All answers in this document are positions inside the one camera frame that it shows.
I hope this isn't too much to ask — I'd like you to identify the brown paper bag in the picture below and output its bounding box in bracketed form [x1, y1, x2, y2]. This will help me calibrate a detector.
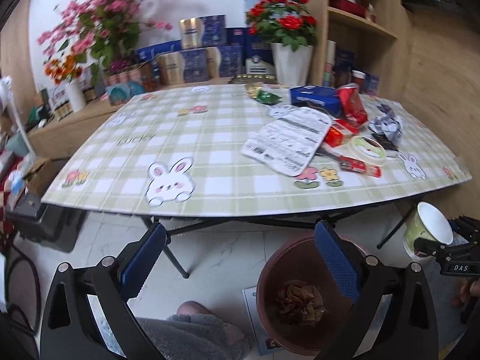
[277, 280, 326, 327]

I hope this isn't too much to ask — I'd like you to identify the red clear tube packet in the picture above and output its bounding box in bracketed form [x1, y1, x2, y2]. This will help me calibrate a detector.
[337, 156, 382, 178]

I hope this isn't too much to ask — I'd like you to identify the white printed pouch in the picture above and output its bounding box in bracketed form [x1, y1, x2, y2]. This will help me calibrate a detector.
[241, 107, 333, 177]

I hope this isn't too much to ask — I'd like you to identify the silver foil wrapper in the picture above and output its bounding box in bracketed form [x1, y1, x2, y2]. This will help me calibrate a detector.
[368, 103, 404, 146]

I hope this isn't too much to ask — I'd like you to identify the crushed red cola can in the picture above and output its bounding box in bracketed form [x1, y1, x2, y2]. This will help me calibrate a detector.
[337, 83, 368, 128]

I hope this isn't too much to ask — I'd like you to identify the blue coffee box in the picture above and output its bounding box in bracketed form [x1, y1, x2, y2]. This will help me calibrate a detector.
[289, 85, 342, 116]

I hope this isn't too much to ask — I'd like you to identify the brown round trash bin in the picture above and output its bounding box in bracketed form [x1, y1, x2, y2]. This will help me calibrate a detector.
[256, 233, 352, 356]

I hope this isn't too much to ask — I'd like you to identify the right hand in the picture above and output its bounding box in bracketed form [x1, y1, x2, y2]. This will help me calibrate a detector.
[452, 278, 480, 306]

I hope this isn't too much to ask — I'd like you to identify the black tissue pack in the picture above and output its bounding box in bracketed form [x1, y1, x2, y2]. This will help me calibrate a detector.
[372, 133, 399, 158]

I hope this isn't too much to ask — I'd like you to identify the red cigarette pack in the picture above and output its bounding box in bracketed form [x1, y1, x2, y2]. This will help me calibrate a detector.
[323, 119, 360, 147]

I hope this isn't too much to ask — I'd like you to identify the striped planter box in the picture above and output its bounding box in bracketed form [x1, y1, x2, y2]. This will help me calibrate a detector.
[103, 62, 157, 106]

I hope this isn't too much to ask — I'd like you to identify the small blue purple box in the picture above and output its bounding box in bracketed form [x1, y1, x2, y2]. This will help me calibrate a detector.
[364, 72, 380, 96]

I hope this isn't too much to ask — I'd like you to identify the red cup white lid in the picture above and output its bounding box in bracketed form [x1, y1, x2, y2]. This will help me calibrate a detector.
[352, 70, 366, 90]

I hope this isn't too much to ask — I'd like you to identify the dark brown cup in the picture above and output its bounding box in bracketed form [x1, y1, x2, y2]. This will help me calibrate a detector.
[334, 64, 351, 88]

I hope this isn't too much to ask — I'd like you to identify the green gold tea packet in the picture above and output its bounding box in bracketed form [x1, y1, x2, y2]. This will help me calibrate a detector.
[245, 83, 281, 106]

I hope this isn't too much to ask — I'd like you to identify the lower left blue gold box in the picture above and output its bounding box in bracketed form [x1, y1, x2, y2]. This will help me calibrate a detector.
[155, 49, 210, 86]

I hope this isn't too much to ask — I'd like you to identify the blue gold box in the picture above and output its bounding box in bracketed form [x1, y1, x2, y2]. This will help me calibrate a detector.
[179, 15, 227, 50]
[205, 44, 242, 79]
[155, 49, 210, 86]

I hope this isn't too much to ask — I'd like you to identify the orange flowers white vase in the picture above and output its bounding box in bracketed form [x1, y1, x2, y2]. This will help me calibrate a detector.
[43, 52, 86, 112]

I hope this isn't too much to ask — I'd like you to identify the gold leaf tray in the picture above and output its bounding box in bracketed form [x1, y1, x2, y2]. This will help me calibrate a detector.
[229, 74, 278, 85]

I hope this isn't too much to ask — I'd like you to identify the flat blue box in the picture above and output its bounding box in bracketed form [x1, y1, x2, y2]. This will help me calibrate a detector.
[137, 40, 182, 62]

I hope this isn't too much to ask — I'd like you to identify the navy box white label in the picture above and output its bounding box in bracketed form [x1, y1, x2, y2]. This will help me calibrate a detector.
[245, 55, 276, 75]

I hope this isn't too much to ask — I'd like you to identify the stack of pastel cups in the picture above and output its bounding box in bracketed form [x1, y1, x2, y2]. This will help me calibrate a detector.
[322, 40, 336, 87]

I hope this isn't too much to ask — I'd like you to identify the lower right blue gold box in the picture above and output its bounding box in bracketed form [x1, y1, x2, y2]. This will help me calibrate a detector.
[205, 44, 242, 79]

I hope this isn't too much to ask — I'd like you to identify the wooden shelf unit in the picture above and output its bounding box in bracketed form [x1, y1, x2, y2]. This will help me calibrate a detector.
[307, 0, 411, 101]

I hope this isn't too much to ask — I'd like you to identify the pink blossom plant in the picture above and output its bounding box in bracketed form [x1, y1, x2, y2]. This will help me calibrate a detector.
[37, 0, 173, 77]

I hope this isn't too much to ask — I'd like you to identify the upper blue gold box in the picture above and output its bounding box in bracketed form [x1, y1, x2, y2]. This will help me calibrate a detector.
[179, 15, 227, 50]

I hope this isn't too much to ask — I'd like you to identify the small glass bottle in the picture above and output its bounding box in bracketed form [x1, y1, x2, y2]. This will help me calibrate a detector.
[365, 3, 377, 24]

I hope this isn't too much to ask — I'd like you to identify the red rose plant white pot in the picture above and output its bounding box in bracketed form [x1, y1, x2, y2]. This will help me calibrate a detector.
[247, 0, 317, 86]

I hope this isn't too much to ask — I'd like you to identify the red gift basket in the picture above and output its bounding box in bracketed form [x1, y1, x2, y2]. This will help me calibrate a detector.
[329, 0, 366, 18]

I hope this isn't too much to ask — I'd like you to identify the black folding table frame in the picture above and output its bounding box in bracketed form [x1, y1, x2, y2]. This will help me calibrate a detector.
[139, 194, 425, 267]

